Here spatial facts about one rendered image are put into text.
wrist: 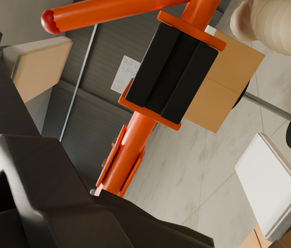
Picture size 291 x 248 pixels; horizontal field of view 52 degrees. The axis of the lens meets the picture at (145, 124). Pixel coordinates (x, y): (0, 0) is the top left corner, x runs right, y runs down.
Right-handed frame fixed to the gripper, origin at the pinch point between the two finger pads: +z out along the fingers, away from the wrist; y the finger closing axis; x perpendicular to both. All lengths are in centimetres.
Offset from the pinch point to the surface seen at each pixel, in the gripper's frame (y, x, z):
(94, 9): -8.0, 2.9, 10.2
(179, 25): -0.8, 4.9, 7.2
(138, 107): -0.9, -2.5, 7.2
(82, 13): -8.8, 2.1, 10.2
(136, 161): 1.4, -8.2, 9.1
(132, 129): -0.4, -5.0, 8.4
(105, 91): -88, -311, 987
